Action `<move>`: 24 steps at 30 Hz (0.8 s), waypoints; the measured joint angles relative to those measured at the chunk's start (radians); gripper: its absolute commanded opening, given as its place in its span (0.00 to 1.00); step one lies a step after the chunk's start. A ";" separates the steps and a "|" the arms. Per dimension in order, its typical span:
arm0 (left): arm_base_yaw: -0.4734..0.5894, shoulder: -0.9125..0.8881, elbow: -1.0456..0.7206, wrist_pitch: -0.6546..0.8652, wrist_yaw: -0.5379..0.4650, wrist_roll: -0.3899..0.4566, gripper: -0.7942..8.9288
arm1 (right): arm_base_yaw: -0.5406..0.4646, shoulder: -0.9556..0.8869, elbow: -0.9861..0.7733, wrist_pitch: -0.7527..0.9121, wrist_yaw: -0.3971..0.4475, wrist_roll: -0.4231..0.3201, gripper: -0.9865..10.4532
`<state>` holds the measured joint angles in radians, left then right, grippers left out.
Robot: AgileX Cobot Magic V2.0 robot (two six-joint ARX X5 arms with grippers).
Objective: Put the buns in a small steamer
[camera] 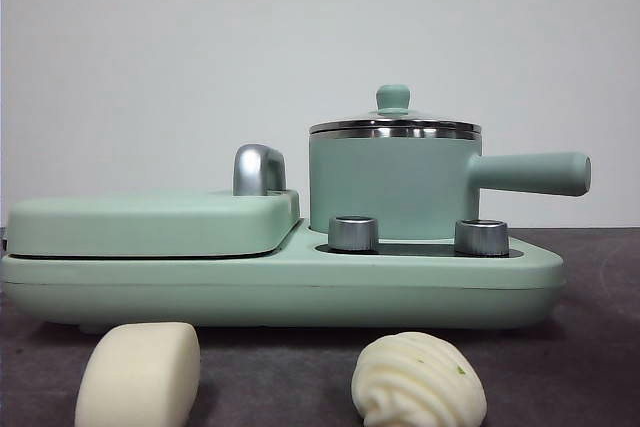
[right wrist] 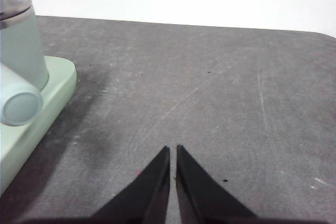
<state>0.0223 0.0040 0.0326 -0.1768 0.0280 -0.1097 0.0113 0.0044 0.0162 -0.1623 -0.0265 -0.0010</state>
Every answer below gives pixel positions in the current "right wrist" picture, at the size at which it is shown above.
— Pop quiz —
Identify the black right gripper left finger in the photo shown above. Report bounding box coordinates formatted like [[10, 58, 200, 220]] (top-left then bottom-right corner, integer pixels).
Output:
[[91, 145, 171, 221]]

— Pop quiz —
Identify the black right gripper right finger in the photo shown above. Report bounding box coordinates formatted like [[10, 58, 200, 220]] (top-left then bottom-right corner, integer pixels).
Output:
[[175, 144, 259, 221]]

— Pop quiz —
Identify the pale green pot with handle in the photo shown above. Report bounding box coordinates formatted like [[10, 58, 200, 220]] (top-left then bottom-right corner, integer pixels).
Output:
[[0, 6, 50, 127]]

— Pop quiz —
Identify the pale green cooker base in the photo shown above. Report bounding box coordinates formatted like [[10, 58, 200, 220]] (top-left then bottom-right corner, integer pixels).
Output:
[[0, 55, 78, 196]]

